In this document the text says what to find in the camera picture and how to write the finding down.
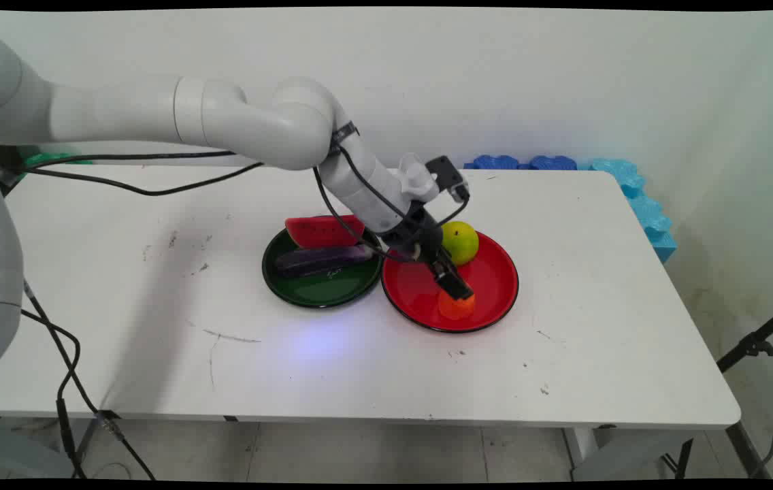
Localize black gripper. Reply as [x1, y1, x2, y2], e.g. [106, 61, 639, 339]
[381, 200, 476, 301]

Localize orange toy tangerine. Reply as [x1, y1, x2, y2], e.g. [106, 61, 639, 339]
[438, 290, 476, 321]

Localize purple toy eggplant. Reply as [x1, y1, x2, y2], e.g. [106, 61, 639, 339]
[274, 244, 375, 278]

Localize green object behind arm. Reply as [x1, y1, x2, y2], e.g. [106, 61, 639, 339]
[16, 151, 95, 182]

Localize red plate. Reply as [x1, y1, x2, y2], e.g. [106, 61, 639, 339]
[381, 230, 520, 334]

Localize green toy lime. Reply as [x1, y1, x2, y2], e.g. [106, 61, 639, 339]
[441, 220, 480, 267]

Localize dark green plate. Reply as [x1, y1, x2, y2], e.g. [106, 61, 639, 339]
[261, 225, 384, 310]

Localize toy watermelon slice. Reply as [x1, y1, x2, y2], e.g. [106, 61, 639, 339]
[284, 215, 366, 249]

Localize light blue foam mat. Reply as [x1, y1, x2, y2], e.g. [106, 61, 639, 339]
[577, 158, 678, 264]

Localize black tripod stand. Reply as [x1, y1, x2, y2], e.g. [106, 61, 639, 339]
[659, 295, 773, 480]

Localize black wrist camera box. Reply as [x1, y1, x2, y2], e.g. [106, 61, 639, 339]
[425, 156, 472, 203]

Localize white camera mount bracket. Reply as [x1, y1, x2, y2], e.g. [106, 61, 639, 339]
[397, 153, 442, 203]

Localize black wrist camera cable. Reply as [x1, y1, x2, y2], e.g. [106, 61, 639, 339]
[313, 142, 470, 263]

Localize black cable to floor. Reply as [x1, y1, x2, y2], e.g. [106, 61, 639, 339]
[19, 279, 157, 480]

